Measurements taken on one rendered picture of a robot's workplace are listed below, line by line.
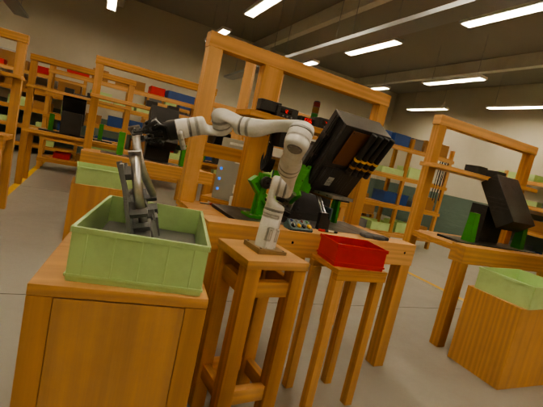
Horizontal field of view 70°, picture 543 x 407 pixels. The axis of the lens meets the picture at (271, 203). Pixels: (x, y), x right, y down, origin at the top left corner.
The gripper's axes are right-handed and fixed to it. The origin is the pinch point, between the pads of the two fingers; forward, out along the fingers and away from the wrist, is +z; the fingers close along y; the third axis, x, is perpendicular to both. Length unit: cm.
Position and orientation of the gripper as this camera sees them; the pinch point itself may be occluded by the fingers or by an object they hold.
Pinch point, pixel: (138, 135)
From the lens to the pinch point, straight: 153.0
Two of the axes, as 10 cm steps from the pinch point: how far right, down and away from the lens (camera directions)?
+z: -9.7, 1.9, -1.6
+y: 0.2, -5.6, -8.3
